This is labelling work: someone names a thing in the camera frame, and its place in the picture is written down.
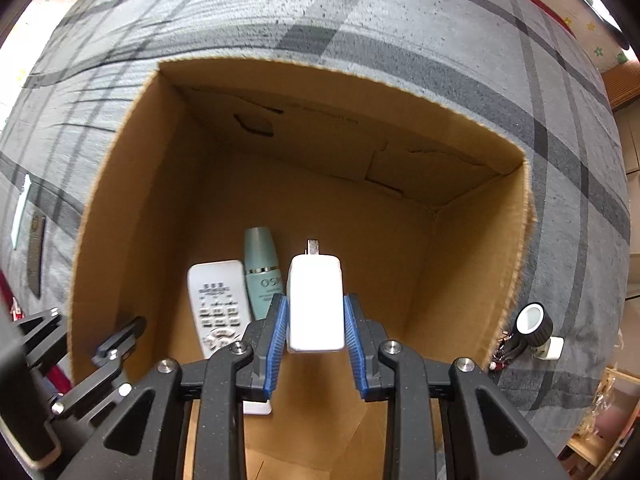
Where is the wooden shelf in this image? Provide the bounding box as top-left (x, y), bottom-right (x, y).
top-left (562, 364), bottom-right (633, 467)

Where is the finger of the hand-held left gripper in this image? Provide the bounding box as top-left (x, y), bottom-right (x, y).
top-left (11, 308), bottom-right (69, 378)
top-left (50, 315), bottom-right (148, 418)

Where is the large white charger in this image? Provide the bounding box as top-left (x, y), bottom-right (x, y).
top-left (284, 238), bottom-right (346, 354)

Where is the grey plaid bed sheet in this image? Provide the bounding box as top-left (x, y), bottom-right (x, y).
top-left (0, 0), bottom-right (632, 457)

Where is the brown cardboard box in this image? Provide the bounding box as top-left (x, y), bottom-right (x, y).
top-left (66, 56), bottom-right (539, 480)

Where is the small white charger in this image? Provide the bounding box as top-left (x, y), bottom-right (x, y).
top-left (532, 336), bottom-right (565, 361)

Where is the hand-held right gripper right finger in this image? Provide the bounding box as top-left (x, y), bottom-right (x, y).
top-left (342, 293), bottom-right (572, 480)

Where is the light green lotion bottle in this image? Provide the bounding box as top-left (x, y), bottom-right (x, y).
top-left (243, 227), bottom-right (286, 321)

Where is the white remote control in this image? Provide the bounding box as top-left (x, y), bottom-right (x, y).
top-left (187, 259), bottom-right (274, 417)

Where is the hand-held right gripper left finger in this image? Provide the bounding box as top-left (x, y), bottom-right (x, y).
top-left (59, 293), bottom-right (291, 480)

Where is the black phone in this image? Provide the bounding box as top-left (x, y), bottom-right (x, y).
top-left (27, 214), bottom-right (47, 297)

